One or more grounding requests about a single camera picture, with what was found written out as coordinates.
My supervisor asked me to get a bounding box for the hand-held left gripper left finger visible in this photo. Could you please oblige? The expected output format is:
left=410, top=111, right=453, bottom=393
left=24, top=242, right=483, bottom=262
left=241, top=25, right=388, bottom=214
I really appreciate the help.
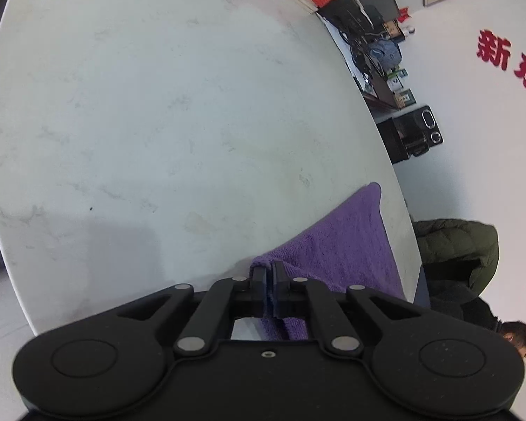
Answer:
left=116, top=260, right=268, bottom=358

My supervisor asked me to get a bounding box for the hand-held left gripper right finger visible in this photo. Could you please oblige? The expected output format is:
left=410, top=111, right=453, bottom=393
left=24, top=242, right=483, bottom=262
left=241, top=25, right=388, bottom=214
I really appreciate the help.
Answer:
left=269, top=261, right=417, bottom=356

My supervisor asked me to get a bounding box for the purple towel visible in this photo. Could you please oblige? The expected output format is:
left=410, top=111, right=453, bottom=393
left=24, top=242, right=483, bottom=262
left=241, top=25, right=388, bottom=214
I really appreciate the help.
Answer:
left=250, top=181, right=406, bottom=342

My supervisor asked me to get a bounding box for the blue desk mat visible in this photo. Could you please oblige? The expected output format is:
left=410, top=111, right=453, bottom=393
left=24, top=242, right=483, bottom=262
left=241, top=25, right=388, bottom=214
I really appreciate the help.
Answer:
left=410, top=265, right=432, bottom=310

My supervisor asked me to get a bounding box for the olive green jacket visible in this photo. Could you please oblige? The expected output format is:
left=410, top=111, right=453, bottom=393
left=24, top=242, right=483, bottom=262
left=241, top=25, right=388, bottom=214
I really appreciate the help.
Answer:
left=412, top=218, right=500, bottom=296

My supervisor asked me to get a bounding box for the black speaker box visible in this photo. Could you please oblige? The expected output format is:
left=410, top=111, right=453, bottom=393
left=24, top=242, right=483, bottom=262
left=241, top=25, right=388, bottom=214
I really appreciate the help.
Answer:
left=376, top=105, right=444, bottom=165

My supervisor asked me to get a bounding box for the dark wooden desk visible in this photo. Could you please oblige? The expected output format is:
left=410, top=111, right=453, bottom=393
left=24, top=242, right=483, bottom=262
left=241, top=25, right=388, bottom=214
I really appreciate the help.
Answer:
left=320, top=13, right=417, bottom=112

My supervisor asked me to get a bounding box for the green tea box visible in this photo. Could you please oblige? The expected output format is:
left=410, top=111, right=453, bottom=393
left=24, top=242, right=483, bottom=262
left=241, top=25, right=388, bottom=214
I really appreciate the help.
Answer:
left=392, top=88, right=415, bottom=108

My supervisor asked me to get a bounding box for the blue bag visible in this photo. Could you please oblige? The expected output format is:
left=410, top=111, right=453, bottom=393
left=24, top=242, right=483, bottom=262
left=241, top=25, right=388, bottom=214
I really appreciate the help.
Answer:
left=368, top=37, right=403, bottom=68

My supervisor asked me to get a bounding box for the flat black printer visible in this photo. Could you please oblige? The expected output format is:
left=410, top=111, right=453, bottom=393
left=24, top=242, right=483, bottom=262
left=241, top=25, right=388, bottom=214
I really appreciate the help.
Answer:
left=318, top=0, right=373, bottom=33

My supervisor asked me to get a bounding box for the black monitor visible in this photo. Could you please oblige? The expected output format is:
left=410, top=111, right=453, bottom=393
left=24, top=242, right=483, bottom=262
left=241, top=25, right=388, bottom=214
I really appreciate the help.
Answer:
left=355, top=0, right=402, bottom=20

